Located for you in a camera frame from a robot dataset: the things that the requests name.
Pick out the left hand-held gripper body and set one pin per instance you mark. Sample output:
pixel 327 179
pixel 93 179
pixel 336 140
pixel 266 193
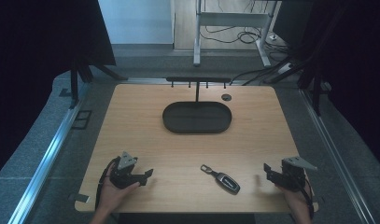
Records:
pixel 124 174

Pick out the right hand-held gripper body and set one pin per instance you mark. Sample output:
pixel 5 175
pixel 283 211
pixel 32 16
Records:
pixel 292 174

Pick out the black car key fob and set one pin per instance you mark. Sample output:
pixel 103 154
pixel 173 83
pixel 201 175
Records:
pixel 225 179

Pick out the black key hanger stand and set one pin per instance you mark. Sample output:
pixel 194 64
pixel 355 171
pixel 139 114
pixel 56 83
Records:
pixel 197 114

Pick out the person's left hand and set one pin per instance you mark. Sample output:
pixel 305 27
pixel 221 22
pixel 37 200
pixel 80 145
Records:
pixel 113 194

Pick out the person's right hand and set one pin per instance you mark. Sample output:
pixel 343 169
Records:
pixel 295 199

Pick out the black table grommet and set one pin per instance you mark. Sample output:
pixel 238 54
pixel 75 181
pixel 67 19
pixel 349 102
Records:
pixel 226 97

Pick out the black tripod stand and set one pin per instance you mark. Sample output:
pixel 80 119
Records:
pixel 85 77
pixel 312 77

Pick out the white power strip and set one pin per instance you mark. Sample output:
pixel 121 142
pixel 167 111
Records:
pixel 285 68

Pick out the black curtain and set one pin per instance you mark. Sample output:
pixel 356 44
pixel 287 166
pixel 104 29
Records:
pixel 349 62
pixel 38 62

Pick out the aluminium floor rail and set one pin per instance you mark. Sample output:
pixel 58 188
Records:
pixel 44 161
pixel 334 149

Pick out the white metal desk frame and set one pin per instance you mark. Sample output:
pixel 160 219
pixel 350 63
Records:
pixel 231 31

